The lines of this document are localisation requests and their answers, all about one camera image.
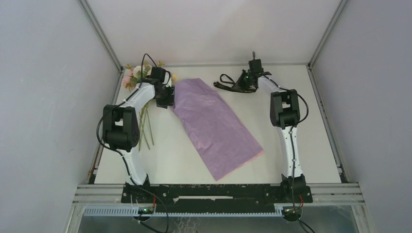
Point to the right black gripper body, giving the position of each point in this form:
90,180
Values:
246,80

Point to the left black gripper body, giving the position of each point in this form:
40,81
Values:
166,98

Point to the fake flower bouquet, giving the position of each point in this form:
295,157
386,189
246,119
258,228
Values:
135,106

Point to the purple pink wrapping paper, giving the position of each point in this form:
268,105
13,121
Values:
218,135

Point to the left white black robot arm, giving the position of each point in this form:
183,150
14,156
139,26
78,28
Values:
120,128

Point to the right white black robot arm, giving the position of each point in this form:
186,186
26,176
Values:
284,116

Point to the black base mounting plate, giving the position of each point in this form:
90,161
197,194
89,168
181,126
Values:
203,197

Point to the aluminium frame rail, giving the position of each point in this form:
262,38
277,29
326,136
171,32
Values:
322,193

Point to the white slotted cable duct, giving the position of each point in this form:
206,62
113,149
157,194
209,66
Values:
276,211

